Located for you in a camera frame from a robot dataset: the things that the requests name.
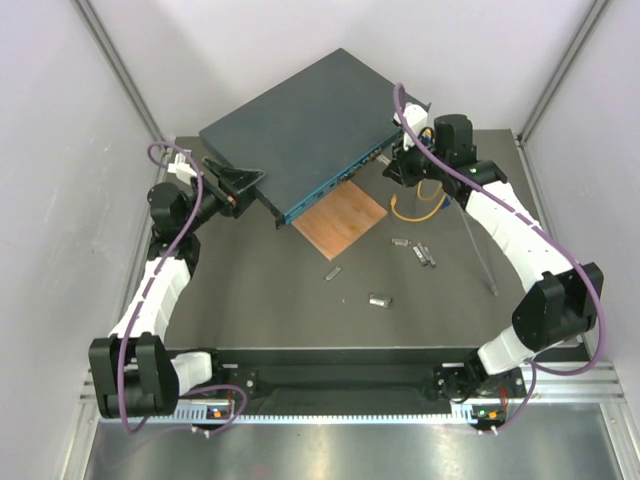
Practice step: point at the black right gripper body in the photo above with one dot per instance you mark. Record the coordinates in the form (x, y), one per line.
(414, 165)

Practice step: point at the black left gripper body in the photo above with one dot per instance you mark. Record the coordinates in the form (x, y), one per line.
(222, 199)

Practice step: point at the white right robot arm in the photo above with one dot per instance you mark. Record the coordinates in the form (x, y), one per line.
(561, 296)

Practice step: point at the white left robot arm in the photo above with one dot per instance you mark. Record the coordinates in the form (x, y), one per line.
(134, 375)

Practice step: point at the dark transceiver module pair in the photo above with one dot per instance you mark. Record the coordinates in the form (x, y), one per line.
(424, 255)

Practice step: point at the wooden board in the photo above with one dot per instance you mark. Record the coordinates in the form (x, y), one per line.
(338, 220)

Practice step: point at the silver transceiver module bottom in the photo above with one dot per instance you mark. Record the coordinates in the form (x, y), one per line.
(382, 301)

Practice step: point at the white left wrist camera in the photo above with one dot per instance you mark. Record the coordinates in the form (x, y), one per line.
(181, 168)

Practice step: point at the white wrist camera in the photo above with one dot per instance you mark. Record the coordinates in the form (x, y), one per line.
(181, 168)
(416, 115)

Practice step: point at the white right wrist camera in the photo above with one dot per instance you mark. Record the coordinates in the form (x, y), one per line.
(416, 115)

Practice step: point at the dark blue network switch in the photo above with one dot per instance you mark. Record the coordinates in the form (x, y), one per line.
(308, 133)

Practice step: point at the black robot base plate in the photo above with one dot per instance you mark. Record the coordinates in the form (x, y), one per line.
(358, 380)

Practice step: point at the grey slotted cable duct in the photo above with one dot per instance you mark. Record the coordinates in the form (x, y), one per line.
(218, 413)

